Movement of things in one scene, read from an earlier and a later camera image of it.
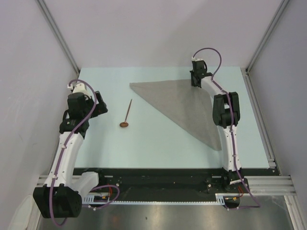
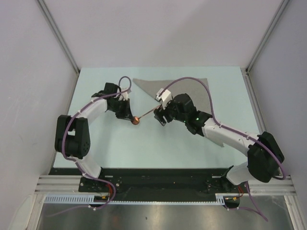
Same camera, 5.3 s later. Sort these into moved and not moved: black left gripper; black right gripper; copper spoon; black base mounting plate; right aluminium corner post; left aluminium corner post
Moved: black right gripper; black left gripper; copper spoon
Not moved: right aluminium corner post; black base mounting plate; left aluminium corner post
